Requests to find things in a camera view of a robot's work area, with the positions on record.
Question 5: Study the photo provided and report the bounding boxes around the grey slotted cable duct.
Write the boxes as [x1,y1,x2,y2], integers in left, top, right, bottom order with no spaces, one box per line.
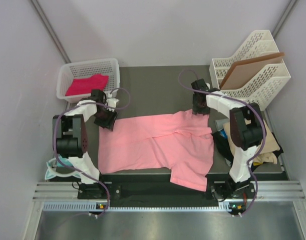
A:
[43,201,242,213]

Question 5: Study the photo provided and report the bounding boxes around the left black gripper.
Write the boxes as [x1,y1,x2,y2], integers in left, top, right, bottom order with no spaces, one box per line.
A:
[93,106,118,132]

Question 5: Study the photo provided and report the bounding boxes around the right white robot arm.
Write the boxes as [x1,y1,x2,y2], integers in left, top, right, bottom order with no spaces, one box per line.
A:
[191,79,266,198]

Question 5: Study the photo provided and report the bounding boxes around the beige folded t-shirt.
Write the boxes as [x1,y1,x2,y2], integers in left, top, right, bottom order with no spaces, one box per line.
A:
[223,122,281,166]

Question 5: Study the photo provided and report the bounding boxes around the magenta folded t-shirt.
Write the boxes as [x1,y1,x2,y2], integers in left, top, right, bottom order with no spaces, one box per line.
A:
[65,74,109,96]

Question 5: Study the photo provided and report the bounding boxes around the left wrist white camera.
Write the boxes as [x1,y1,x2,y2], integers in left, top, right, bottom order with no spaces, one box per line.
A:
[106,93,119,109]

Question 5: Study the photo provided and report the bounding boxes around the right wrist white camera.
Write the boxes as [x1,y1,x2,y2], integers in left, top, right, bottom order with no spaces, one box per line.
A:
[207,88,220,93]

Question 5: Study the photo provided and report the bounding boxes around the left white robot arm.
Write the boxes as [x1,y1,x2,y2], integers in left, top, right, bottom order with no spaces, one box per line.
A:
[53,89,119,200]

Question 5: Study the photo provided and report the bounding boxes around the white plastic mesh basket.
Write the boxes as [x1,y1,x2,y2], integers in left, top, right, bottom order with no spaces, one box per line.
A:
[56,58,120,103]

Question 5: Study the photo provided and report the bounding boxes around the pink t-shirt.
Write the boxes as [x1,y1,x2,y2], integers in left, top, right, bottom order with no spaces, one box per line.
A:
[98,110,214,192]

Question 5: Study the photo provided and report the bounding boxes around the grey folded t-shirt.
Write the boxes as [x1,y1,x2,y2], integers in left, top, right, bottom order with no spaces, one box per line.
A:
[215,118,229,131]

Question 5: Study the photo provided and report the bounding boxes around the white perforated file organizer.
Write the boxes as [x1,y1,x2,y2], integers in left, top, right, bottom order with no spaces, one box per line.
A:
[209,30,291,111]

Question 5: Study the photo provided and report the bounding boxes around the brown cardboard sheet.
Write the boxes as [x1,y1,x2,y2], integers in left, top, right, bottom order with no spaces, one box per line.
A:
[219,52,285,90]

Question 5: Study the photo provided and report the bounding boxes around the wrist white camera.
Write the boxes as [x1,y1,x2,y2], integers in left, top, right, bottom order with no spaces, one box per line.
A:
[106,93,119,109]
[207,88,220,93]

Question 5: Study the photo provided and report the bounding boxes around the black t-shirt with blue print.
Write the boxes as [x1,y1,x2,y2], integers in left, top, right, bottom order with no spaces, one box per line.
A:
[211,130,284,171]

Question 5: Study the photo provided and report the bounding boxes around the aluminium frame rail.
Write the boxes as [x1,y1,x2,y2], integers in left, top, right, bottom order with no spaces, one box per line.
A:
[33,181,305,201]

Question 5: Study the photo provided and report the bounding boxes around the teal headphones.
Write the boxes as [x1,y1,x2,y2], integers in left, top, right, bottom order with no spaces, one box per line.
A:
[44,158,81,181]

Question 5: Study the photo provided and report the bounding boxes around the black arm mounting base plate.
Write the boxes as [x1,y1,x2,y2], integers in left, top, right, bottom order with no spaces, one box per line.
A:
[78,182,255,208]

